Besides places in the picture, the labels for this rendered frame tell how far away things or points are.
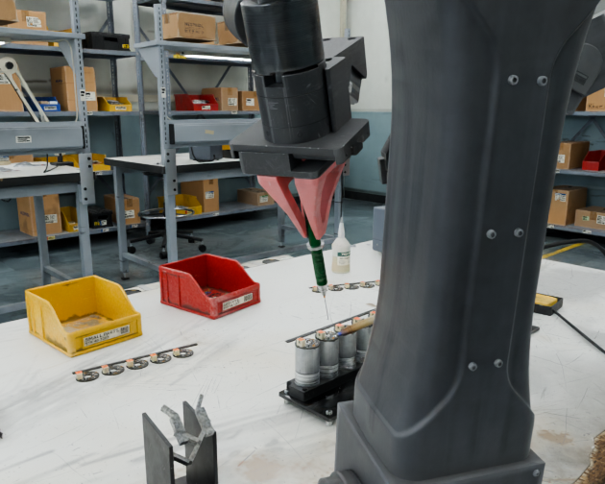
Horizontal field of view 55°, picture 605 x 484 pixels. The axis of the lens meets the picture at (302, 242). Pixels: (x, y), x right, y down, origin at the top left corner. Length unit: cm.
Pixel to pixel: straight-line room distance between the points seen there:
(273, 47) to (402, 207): 25
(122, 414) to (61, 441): 6
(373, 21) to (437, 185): 656
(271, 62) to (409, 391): 29
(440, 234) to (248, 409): 43
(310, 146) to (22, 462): 36
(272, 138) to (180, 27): 273
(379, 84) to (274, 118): 617
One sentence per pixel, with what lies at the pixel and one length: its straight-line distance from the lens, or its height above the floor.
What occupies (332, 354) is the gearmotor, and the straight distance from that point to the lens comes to 61.
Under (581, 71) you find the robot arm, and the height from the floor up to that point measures 107.
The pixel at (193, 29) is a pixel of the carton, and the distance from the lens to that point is 324.
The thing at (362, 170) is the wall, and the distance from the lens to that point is 679.
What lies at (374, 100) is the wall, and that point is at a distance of 667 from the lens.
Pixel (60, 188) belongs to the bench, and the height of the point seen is 68.
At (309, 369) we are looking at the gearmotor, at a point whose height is 79.
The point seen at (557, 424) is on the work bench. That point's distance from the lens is 62.
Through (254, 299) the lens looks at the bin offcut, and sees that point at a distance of 89.
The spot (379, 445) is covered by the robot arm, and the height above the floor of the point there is 91.
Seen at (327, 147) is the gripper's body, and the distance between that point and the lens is 45.
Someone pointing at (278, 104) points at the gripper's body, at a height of 104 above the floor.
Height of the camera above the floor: 104
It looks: 13 degrees down
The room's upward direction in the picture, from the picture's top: straight up
